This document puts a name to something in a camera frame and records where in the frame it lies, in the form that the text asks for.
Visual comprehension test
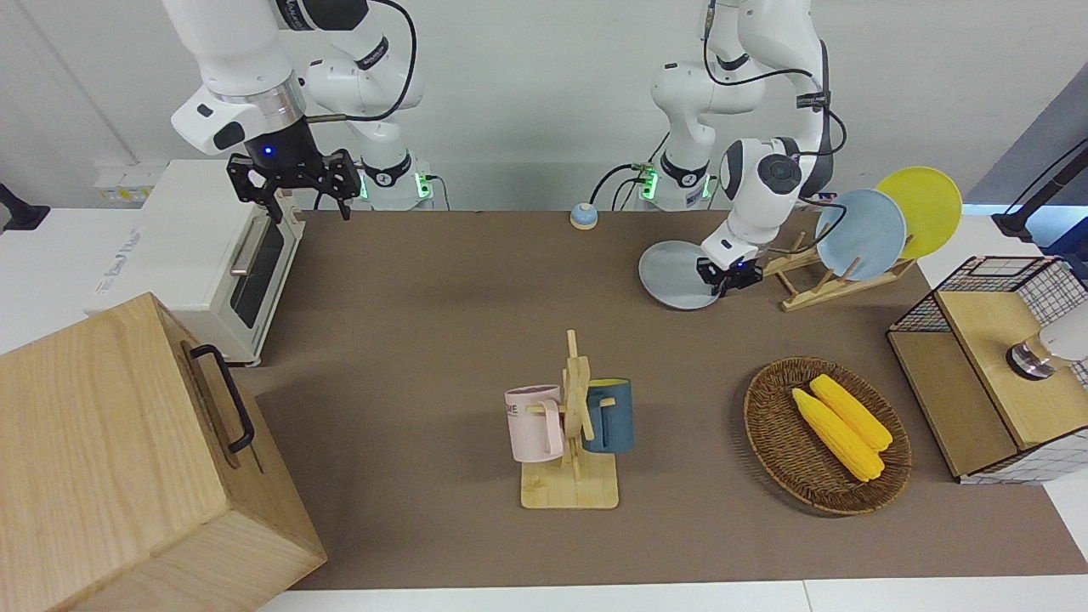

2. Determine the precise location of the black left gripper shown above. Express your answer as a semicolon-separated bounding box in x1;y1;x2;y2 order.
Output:
697;254;762;301

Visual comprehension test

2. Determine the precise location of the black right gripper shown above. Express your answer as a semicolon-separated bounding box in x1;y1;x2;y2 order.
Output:
226;119;365;224

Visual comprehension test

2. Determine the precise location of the gray plate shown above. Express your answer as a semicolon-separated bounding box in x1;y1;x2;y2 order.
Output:
639;241;725;311

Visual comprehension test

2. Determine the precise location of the wooden plate rack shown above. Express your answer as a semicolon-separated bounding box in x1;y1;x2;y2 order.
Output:
761;231;919;313

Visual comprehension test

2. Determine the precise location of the light blue plate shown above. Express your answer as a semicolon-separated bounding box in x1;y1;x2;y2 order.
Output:
814;189;908;282

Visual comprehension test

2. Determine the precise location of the yellow plate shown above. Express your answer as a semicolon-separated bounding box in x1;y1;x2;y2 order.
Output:
875;167;964;261

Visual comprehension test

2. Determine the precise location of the wooden mug rack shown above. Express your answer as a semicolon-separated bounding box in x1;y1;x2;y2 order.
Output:
520;330;621;511

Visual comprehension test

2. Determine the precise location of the white toaster oven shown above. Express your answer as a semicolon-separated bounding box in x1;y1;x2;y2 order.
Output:
85;159;306;368

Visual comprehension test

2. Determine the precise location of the dark teal mug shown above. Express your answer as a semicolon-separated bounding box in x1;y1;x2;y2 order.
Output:
583;378;635;455

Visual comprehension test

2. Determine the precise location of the white power strip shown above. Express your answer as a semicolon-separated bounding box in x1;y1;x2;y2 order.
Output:
93;166;167;203

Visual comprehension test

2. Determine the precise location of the yellow corn cob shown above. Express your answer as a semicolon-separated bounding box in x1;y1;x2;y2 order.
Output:
809;374;894;452
792;388;886;483

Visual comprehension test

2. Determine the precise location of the brown wicker basket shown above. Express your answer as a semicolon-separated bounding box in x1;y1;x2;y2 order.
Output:
744;357;913;516

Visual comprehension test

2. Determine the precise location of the brown table mat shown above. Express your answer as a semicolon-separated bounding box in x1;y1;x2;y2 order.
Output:
234;208;1088;592

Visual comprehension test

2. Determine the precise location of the pink mug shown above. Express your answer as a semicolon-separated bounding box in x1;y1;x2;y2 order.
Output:
505;384;566;464

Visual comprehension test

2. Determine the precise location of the light wooden drawer box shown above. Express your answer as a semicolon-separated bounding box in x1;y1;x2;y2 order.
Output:
0;292;329;612

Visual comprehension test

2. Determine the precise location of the white oven door handle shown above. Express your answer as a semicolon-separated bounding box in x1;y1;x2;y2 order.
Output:
229;212;272;278

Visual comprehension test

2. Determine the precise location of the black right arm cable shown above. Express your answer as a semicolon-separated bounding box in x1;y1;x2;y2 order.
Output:
306;0;422;124

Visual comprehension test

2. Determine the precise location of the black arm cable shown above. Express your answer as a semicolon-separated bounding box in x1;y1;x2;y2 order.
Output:
306;0;422;124
701;0;848;256

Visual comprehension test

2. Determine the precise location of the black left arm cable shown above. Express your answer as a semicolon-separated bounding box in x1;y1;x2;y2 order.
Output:
701;0;848;256

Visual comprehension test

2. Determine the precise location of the black metal box handle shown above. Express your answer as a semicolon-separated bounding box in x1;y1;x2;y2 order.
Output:
190;343;256;455

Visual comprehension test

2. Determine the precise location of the black wire wooden shelf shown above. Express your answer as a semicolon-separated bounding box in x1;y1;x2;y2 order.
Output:
887;255;1088;486

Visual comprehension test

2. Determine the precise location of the black camera stand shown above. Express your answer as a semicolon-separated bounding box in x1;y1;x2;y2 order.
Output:
990;140;1088;243
0;183;50;232

